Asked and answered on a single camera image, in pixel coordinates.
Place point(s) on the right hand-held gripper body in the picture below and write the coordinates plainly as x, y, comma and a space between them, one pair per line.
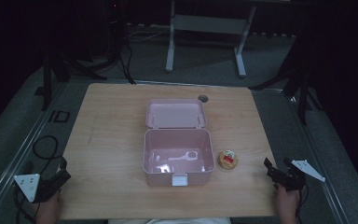
293, 177

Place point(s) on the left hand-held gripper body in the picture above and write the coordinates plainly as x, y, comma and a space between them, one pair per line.
45, 186

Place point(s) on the round yellow pastry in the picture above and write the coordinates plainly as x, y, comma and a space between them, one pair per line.
228, 160

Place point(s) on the pink plastic box with lid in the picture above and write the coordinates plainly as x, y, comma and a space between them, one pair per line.
177, 146

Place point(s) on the person's left hand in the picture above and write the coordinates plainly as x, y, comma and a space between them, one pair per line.
47, 210

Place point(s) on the person's right hand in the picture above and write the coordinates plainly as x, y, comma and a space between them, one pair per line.
287, 200

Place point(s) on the black tripod stand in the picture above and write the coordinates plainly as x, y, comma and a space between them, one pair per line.
298, 81
62, 68

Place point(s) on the white metal desk frame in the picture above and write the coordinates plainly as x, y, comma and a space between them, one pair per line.
206, 25

